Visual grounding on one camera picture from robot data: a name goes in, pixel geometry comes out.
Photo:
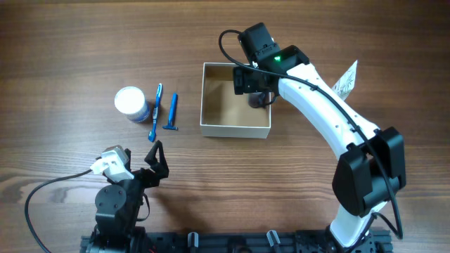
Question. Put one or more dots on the white tube with gold cap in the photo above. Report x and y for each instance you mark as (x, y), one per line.
(344, 85)

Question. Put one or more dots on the white cardboard box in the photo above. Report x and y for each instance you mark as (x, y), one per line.
(225, 114)

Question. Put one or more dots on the blue toothbrush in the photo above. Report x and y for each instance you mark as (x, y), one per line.
(152, 134)

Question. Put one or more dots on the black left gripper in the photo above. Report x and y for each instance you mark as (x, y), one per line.
(159, 168)

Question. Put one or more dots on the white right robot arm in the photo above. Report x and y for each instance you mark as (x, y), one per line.
(371, 162)

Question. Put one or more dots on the blue razor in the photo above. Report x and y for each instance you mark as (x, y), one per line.
(172, 114)

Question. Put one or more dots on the white round jar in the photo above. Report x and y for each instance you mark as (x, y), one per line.
(132, 103)

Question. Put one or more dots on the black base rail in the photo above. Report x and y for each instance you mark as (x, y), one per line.
(299, 241)

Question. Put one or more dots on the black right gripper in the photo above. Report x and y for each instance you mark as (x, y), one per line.
(242, 82)

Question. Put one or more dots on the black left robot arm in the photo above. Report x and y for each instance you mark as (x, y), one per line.
(118, 203)

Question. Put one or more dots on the blue spray bottle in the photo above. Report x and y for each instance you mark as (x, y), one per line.
(257, 100)

